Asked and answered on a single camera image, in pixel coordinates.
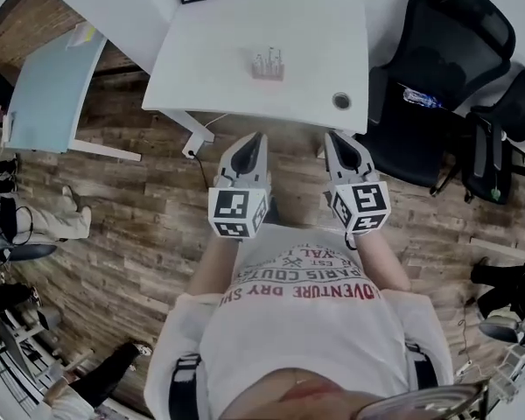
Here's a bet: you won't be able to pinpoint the black shoulder strap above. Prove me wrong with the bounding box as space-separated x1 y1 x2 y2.
402 341 439 394
168 351 201 420

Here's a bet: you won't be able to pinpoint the white desk leg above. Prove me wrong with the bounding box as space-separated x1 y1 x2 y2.
171 108 216 160

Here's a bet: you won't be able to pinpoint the yellow and white paper notes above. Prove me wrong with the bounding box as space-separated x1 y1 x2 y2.
64 21 96 52

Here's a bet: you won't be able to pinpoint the clear plastic bottle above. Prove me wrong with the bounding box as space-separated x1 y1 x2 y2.
401 87 444 110

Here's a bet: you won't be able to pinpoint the light blue table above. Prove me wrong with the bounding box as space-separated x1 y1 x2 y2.
1 19 109 155

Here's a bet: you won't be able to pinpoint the person's left forearm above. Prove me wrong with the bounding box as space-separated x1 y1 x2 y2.
186 233 247 298

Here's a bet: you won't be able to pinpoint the small black office chair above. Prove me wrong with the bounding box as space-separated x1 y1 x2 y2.
460 67 525 206

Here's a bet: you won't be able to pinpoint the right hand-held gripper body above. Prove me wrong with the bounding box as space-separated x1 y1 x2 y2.
324 170 393 235

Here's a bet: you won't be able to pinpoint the white cable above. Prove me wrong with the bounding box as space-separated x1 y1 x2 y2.
202 113 229 130

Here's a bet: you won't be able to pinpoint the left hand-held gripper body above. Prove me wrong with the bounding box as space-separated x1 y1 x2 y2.
207 171 274 241

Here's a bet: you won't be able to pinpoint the large black mesh office chair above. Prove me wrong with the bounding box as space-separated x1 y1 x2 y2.
353 0 518 197

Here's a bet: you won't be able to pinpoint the person's right forearm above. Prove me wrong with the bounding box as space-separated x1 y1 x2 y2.
353 230 413 293

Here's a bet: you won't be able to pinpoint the white printed shirt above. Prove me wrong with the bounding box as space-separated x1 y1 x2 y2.
145 224 455 420

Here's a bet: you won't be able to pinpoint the black power cable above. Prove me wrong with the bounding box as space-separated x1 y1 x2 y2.
186 148 212 188

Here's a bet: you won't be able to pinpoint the person's eyeglasses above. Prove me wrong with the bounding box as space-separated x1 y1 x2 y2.
357 377 492 420

